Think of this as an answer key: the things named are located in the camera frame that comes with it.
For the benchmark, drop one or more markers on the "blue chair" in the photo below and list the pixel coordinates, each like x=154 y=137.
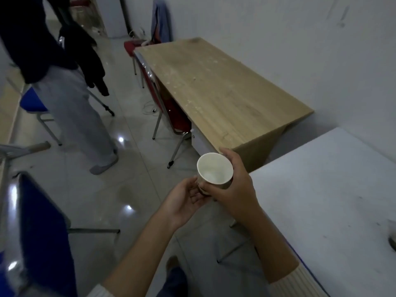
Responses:
x=40 y=238
x=31 y=102

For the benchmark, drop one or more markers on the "person's right thumb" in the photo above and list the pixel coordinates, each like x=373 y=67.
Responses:
x=218 y=195

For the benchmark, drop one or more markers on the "person's left thumb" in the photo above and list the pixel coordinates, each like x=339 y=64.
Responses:
x=189 y=182

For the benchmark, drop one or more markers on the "blue jacket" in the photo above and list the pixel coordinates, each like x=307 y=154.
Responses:
x=162 y=21

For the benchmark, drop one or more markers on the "wooden desk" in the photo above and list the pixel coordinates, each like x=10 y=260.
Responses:
x=222 y=92

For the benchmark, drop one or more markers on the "person's blue jeans leg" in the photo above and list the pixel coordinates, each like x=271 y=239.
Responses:
x=174 y=284

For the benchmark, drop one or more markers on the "person's left forearm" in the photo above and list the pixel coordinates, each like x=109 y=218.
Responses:
x=139 y=256

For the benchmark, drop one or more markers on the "metal tripod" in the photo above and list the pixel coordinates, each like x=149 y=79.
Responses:
x=103 y=105

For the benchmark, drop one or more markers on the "red chair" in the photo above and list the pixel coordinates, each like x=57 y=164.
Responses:
x=131 y=46
x=173 y=115
x=80 y=3

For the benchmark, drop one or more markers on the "grey bar with wooden tip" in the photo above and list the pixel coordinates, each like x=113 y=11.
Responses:
x=27 y=149

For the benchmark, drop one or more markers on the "person's right hand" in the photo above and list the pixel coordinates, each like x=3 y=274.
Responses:
x=239 y=191

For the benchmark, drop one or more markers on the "person's left hand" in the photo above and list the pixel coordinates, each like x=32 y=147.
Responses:
x=178 y=207

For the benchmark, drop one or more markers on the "black jacket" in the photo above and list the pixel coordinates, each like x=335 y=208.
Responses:
x=86 y=58

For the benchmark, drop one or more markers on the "person's right forearm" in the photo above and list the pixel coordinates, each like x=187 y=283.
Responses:
x=269 y=247

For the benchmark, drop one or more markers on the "white table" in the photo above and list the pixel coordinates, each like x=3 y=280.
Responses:
x=334 y=213

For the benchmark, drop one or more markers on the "white paper cup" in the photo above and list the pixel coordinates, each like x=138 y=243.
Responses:
x=215 y=173

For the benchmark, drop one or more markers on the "white power strip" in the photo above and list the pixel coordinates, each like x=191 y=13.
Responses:
x=137 y=33

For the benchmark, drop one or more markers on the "person's shoe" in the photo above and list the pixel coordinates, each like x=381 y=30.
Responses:
x=172 y=262

